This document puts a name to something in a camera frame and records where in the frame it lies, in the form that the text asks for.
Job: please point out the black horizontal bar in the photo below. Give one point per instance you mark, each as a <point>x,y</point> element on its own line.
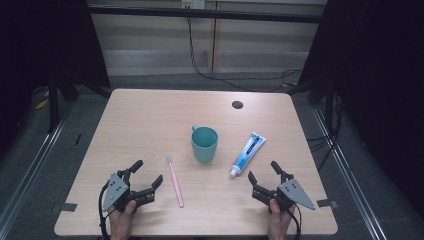
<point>200,14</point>

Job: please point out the white and blue toothpaste tube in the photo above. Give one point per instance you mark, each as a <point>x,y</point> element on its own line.
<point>248,154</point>

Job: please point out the dark round table grommet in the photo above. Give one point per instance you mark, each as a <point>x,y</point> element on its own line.
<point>237,104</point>

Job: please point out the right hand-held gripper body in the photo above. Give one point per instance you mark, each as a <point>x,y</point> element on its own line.
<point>290,193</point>

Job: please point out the white wall socket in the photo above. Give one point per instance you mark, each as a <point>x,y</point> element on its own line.
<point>193,3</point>

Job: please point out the small black tape piece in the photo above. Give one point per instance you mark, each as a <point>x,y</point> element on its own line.
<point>78,138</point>

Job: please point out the grey tape strip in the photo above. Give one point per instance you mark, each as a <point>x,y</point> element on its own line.
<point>327,203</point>
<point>65,207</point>

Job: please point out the black metal stand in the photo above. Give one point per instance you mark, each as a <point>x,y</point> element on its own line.
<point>53,103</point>
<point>330,106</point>

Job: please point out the dark curtain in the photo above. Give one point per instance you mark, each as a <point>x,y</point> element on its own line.
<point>380,83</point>
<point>40,43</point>

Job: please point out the silver floor rail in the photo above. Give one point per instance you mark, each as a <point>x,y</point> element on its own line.
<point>36,160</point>
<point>350,176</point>

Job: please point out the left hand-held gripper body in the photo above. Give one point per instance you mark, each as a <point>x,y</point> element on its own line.
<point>116,191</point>

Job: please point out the person's right hand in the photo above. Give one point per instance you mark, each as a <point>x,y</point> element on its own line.
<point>279,222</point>

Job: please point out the teal plastic cup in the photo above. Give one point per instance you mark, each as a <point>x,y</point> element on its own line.
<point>204,144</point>

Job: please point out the yellow floor tape piece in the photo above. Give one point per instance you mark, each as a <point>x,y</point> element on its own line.
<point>41,104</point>

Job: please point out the person's left hand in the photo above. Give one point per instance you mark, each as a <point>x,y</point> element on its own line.
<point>121,220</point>

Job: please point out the pink toothbrush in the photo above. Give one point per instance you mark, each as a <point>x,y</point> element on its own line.
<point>175,182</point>

